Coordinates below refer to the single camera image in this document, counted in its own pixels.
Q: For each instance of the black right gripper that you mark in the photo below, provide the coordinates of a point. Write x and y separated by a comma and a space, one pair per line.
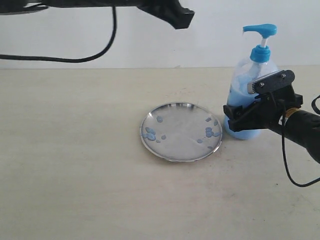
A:
276, 95

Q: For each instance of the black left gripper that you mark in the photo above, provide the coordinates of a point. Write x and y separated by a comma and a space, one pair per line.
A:
170, 11

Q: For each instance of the blue soap pump bottle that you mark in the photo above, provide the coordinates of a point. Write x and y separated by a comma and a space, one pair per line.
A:
256, 65

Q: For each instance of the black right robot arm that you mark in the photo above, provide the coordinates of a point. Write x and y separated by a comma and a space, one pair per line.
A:
301, 127

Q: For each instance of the round stainless steel plate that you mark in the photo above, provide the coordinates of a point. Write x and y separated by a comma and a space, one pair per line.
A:
181, 132

